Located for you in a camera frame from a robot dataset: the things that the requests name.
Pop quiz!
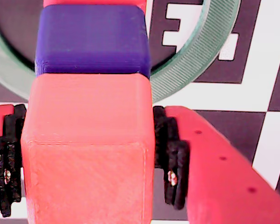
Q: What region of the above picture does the orange cube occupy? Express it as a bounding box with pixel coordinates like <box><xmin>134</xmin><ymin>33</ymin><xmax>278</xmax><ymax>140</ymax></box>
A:
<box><xmin>20</xmin><ymin>73</ymin><xmax>156</xmax><ymax>224</ymax></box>

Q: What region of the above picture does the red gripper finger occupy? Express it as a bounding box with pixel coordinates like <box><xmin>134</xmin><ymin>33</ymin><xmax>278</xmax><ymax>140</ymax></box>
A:
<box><xmin>153</xmin><ymin>105</ymin><xmax>280</xmax><ymax>224</ymax></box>
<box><xmin>0</xmin><ymin>104</ymin><xmax>27</xmax><ymax>224</ymax></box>

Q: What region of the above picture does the red cube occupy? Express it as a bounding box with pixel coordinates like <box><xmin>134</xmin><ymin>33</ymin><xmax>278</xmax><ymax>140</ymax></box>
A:
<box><xmin>43</xmin><ymin>0</ymin><xmax>147</xmax><ymax>11</ymax></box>

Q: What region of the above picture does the black white marker board mat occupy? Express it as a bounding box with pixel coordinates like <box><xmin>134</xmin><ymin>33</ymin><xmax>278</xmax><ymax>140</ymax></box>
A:
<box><xmin>0</xmin><ymin>0</ymin><xmax>280</xmax><ymax>224</ymax></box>

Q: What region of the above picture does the blue cube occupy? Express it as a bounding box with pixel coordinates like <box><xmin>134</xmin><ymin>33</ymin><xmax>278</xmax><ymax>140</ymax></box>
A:
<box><xmin>34</xmin><ymin>4</ymin><xmax>151</xmax><ymax>79</ymax></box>

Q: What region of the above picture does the green plastic ring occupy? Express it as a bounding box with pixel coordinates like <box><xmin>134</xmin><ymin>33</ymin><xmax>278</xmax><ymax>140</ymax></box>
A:
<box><xmin>0</xmin><ymin>0</ymin><xmax>241</xmax><ymax>105</ymax></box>

